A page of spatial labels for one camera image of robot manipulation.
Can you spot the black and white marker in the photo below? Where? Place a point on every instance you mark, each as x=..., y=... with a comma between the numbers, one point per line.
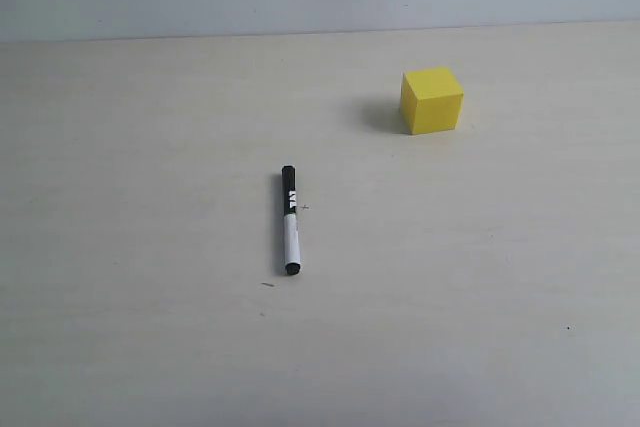
x=292, y=254

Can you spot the yellow cube block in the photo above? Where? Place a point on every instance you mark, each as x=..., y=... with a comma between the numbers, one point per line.
x=431, y=100

